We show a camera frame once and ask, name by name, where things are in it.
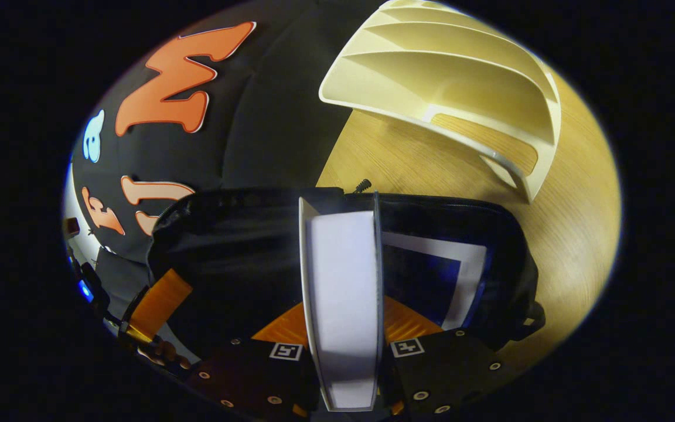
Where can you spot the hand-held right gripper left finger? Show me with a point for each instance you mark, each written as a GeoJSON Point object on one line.
{"type": "Point", "coordinates": [244, 375]}

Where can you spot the white plastic bookshelf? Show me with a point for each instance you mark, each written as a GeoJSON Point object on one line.
{"type": "Point", "coordinates": [449, 76]}

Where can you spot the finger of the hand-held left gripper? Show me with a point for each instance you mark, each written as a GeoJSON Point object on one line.
{"type": "Point", "coordinates": [159, 305]}

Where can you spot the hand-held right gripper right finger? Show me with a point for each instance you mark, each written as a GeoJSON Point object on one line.
{"type": "Point", "coordinates": [449, 369]}

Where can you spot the blue cover book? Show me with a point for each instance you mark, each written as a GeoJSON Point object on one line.
{"type": "Point", "coordinates": [425, 275]}

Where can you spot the black schoolbag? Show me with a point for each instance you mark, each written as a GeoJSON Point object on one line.
{"type": "Point", "coordinates": [238, 252]}

